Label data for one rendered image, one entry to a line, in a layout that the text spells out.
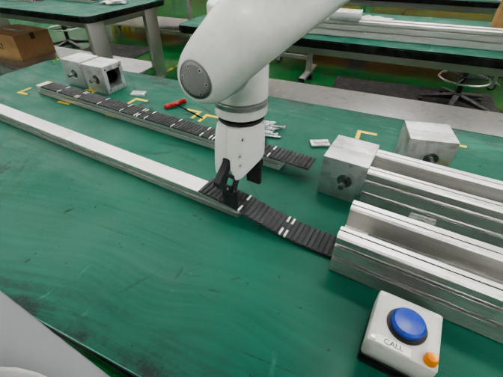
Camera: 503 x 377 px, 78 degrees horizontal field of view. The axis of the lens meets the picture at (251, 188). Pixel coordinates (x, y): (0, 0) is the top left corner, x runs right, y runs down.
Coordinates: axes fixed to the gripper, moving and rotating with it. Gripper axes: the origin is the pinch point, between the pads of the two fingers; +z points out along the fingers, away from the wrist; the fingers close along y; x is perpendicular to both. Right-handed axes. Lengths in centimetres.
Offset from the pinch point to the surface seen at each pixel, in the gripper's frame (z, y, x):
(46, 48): 56, -160, -344
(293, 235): 5.5, 1.6, 11.6
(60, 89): 3, -18, -84
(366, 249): -1.6, 5.0, 24.3
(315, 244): 5.8, 1.2, 15.9
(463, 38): 2, -159, 33
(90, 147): 3.4, 1.4, -43.7
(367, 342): 1.3, 16.9, 28.0
